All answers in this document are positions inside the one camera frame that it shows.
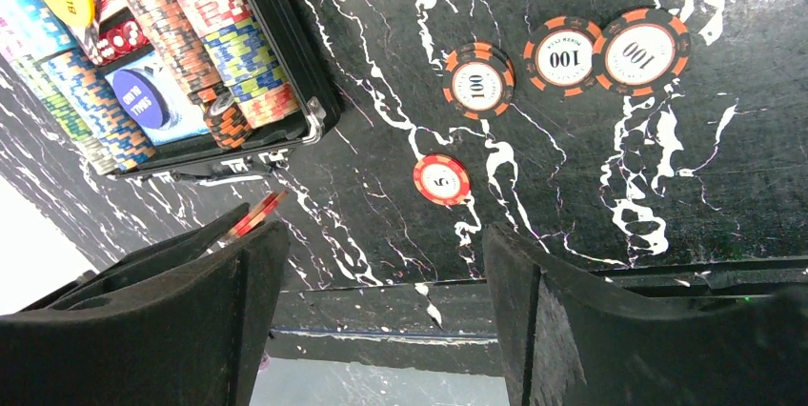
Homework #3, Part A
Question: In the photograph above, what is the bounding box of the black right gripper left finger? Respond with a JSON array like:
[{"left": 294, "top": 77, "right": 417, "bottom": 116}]
[{"left": 1, "top": 222, "right": 290, "bottom": 405}]

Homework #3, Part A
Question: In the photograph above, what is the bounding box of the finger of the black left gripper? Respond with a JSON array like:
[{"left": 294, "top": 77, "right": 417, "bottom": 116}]
[{"left": 23, "top": 203, "right": 249, "bottom": 312}]

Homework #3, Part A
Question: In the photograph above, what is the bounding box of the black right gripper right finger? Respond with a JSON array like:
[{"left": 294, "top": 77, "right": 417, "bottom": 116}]
[{"left": 483, "top": 224, "right": 807, "bottom": 405}]

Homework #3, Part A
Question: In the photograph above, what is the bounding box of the blue small blind button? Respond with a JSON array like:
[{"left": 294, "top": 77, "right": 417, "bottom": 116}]
[{"left": 111, "top": 69, "right": 170, "bottom": 129}]

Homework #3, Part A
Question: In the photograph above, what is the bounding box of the black poker set case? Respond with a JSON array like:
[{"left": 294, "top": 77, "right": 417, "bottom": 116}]
[{"left": 1, "top": 0, "right": 340, "bottom": 185}]

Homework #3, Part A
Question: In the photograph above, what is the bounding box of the blue playing card deck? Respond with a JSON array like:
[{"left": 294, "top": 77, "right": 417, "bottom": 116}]
[{"left": 105, "top": 51, "right": 209, "bottom": 145}]

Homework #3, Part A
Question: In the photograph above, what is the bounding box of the light blue chip stack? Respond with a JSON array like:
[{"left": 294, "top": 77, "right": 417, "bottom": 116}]
[{"left": 1, "top": 0, "right": 77, "bottom": 60}]

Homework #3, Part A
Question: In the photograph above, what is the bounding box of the grey white chip stack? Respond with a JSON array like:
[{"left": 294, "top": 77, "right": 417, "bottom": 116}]
[{"left": 75, "top": 136, "right": 119, "bottom": 175}]

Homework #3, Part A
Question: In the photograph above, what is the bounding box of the blue orange chip stack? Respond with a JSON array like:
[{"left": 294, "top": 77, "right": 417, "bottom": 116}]
[{"left": 40, "top": 48, "right": 156, "bottom": 171}]

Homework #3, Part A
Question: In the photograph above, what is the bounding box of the dark green chip stack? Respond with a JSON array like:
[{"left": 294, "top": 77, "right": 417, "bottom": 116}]
[{"left": 10, "top": 55, "right": 93, "bottom": 141}]

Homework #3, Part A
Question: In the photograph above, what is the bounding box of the red translucent die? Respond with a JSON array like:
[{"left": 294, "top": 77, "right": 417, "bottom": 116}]
[{"left": 110, "top": 20, "right": 150, "bottom": 52}]

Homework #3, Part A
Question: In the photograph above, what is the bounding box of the orange black chip stack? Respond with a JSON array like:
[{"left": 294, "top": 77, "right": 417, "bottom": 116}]
[{"left": 125, "top": 0, "right": 253, "bottom": 150}]

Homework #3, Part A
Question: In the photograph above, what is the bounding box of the blue green chip stack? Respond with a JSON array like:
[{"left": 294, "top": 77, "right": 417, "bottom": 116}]
[{"left": 201, "top": 17, "right": 300, "bottom": 128}]

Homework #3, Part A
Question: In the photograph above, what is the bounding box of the aluminium frame rail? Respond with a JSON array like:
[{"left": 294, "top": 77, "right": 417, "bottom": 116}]
[{"left": 265, "top": 256, "right": 807, "bottom": 376}]

